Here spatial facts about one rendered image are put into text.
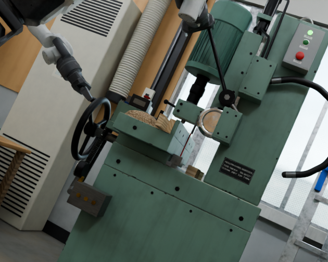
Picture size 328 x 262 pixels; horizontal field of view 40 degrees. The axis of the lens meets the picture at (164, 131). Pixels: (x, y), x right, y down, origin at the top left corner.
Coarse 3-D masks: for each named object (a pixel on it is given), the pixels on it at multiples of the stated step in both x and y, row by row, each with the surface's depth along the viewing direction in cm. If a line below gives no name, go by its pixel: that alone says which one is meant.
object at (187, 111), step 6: (180, 102) 181; (186, 102) 181; (174, 108) 181; (180, 108) 181; (186, 108) 181; (192, 108) 180; (198, 108) 180; (174, 114) 181; (180, 114) 181; (186, 114) 180; (192, 114) 180; (186, 120) 181; (192, 120) 180
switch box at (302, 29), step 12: (300, 24) 165; (300, 36) 164; (312, 36) 164; (288, 48) 165; (300, 48) 164; (312, 48) 163; (288, 60) 164; (300, 60) 163; (312, 60) 163; (300, 72) 167
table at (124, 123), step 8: (120, 112) 156; (120, 120) 156; (128, 120) 155; (136, 120) 155; (112, 128) 178; (120, 128) 155; (128, 128) 155; (136, 128) 155; (144, 128) 154; (152, 128) 154; (136, 136) 154; (144, 136) 154; (152, 136) 153; (160, 136) 153; (168, 136) 152; (152, 144) 153; (160, 144) 152; (168, 144) 152; (176, 144) 165; (168, 152) 156; (176, 152) 172; (184, 152) 191; (184, 160) 200
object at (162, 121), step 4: (160, 116) 145; (164, 116) 145; (160, 120) 145; (164, 120) 146; (168, 120) 151; (156, 124) 145; (160, 124) 145; (164, 124) 148; (160, 128) 150; (164, 128) 151
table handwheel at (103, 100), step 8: (96, 104) 180; (104, 104) 191; (88, 112) 176; (104, 112) 198; (80, 120) 175; (104, 120) 198; (80, 128) 175; (88, 128) 186; (96, 128) 187; (88, 136) 188; (96, 136) 201; (112, 136) 185; (72, 144) 177; (72, 152) 180; (80, 152) 188; (88, 152) 195
